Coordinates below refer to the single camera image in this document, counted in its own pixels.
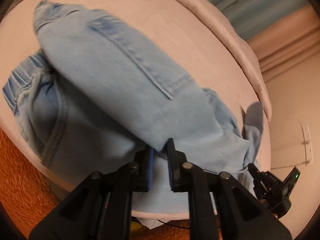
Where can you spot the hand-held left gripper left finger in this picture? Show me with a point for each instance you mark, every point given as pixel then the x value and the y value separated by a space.
pixel 150 171

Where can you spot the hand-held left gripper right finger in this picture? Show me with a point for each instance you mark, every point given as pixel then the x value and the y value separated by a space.
pixel 171 171

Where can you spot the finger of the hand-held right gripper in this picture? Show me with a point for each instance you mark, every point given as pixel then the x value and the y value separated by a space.
pixel 255 174

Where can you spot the light blue denim pants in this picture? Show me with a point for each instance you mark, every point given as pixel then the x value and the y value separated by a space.
pixel 112 92

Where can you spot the yellow cloth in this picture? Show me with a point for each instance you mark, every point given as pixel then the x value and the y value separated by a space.
pixel 137 226

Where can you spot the pink quilt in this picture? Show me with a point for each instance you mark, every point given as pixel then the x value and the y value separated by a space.
pixel 240 55

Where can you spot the pink bed sheet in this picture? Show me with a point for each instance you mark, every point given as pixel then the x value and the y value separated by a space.
pixel 187 42

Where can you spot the orange fuzzy rug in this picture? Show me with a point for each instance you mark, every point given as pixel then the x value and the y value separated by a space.
pixel 20 192

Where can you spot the pink curtain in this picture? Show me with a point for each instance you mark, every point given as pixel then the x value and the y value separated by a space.
pixel 287 37

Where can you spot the teal curtain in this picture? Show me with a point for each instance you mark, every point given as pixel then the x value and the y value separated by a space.
pixel 250 2

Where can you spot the white wall socket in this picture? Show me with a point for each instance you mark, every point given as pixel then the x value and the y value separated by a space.
pixel 306 142

